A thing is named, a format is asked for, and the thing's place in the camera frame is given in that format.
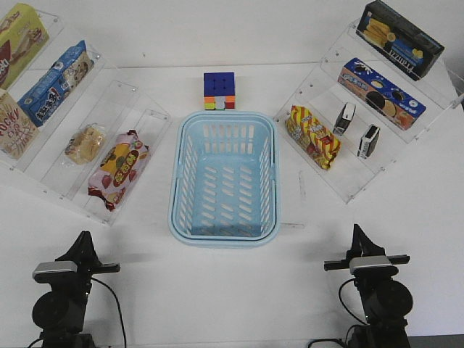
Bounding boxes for yellow red striped snack bag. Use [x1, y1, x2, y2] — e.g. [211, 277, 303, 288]
[285, 105, 341, 170]

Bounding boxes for left clear acrylic shelf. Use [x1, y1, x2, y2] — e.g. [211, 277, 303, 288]
[1, 11, 171, 225]

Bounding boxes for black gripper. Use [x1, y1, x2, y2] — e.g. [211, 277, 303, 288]
[50, 231, 120, 290]
[323, 223, 410, 279]

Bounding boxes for black cable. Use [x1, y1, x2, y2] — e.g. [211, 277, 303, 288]
[88, 277, 128, 348]
[307, 278, 369, 348]

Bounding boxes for black white tissue pack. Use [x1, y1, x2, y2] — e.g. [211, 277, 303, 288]
[357, 124, 380, 159]

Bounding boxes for right clear acrylic shelf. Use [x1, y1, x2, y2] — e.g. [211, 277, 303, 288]
[274, 22, 463, 202]

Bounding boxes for beige Pocky box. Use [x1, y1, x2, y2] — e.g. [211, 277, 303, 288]
[0, 89, 39, 160]

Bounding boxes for bread bun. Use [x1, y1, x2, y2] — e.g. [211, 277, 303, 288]
[65, 123, 106, 165]

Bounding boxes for black Franzzi biscuit box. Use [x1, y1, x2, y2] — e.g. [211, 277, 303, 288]
[356, 1, 444, 80]

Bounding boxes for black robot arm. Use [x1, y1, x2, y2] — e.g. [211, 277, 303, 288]
[32, 231, 120, 347]
[323, 224, 413, 347]

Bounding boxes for light blue plastic basket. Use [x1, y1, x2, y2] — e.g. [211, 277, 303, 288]
[168, 111, 281, 248]

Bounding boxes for blue cookie package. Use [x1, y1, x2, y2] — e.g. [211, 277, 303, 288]
[18, 40, 94, 127]

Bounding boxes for multicolour puzzle cube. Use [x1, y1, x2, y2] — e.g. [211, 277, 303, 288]
[203, 72, 236, 110]

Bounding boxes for pink strawberry snack bag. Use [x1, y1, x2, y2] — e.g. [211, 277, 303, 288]
[88, 130, 150, 211]

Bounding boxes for silver black tissue pack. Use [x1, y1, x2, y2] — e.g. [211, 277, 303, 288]
[333, 102, 356, 136]

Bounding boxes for left black cable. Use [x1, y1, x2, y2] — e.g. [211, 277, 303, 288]
[88, 277, 128, 348]

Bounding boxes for yellow green cracker box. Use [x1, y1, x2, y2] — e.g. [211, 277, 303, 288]
[1, 3, 49, 90]

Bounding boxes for blue orange Oreo box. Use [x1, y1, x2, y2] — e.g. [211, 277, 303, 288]
[338, 58, 426, 131]

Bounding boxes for clear acrylic shelf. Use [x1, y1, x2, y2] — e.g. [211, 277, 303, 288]
[274, 22, 463, 202]
[1, 11, 171, 225]

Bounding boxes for right black cable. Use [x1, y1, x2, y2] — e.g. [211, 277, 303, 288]
[307, 278, 369, 348]

